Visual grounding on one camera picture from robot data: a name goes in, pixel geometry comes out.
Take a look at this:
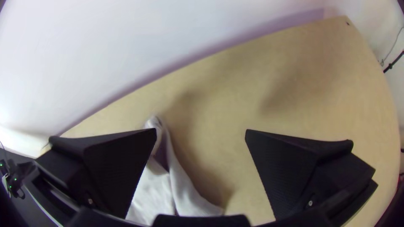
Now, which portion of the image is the white t-shirt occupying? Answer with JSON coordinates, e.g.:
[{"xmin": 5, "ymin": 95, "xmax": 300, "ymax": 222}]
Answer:
[{"xmin": 125, "ymin": 116, "xmax": 225, "ymax": 226}]

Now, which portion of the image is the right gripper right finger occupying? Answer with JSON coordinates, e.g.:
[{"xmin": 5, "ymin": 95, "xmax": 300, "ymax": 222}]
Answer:
[{"xmin": 245, "ymin": 128, "xmax": 379, "ymax": 221}]

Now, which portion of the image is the black cable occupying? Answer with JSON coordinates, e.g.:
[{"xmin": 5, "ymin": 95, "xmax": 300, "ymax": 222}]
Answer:
[{"xmin": 383, "ymin": 50, "xmax": 404, "ymax": 74}]

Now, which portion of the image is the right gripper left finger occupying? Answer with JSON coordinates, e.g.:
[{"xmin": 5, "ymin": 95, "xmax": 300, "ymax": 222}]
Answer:
[{"xmin": 34, "ymin": 127, "xmax": 158, "ymax": 220}]

